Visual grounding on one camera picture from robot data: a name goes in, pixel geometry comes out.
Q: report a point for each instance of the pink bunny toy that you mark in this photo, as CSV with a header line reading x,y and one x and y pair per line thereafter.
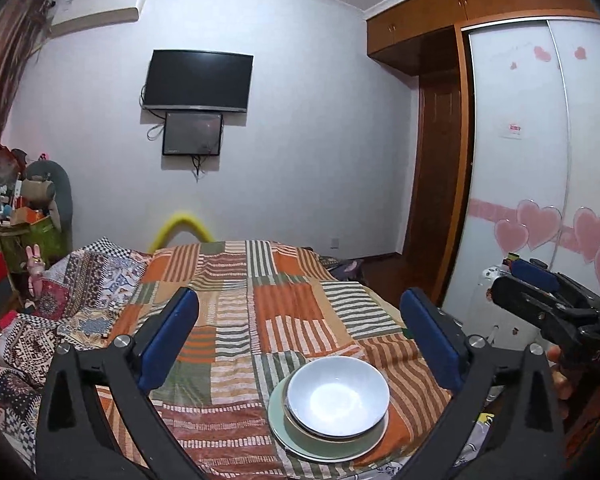
x,y
35,270

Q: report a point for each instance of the green box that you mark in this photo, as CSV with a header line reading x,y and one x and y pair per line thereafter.
x,y
37,242

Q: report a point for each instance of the white bowl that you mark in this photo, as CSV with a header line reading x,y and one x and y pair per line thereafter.
x,y
337,395

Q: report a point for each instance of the white air conditioner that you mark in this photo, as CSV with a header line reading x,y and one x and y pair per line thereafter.
x,y
95,10

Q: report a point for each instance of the patterned patchwork quilt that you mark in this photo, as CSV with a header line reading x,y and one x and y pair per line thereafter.
x,y
80,285

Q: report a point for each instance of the cartoon printed bedsheet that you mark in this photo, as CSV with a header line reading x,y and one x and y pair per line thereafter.
x,y
475,435

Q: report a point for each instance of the wooden wardrobe with white doors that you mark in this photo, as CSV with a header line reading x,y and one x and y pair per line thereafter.
x,y
520,170

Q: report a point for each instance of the cluttered toy pile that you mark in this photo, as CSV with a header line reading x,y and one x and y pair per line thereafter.
x,y
7,185

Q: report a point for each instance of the black wall television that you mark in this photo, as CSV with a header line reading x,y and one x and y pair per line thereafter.
x,y
197,80

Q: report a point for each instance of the pink bowl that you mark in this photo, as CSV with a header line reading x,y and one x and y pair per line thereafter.
x,y
294,425

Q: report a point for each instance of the brown wooden door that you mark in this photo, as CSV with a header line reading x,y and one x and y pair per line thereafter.
x,y
437,170

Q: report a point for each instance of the white and red label sticker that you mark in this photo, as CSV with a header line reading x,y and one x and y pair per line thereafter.
x,y
512,130

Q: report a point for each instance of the orange striped patchwork blanket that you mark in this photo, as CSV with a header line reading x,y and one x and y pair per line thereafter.
x,y
280,310

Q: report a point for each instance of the yellow chair back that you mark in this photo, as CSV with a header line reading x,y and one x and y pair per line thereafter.
x,y
180,217

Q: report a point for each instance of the person's right hand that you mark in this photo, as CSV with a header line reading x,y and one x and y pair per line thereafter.
x,y
561,386

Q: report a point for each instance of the small black wall monitor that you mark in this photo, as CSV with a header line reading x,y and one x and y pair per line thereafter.
x,y
192,132

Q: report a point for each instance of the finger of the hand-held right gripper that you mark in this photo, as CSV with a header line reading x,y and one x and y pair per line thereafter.
x,y
525,305
532,272

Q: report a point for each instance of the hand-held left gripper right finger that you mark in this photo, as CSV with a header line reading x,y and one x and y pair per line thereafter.
x,y
432,340

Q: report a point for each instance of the white suitcase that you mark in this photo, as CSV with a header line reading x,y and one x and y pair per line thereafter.
x,y
500,320

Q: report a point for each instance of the green plate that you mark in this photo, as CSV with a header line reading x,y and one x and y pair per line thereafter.
x,y
330,455

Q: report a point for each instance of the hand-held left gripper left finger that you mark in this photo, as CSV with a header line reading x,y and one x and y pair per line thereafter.
x,y
167,340

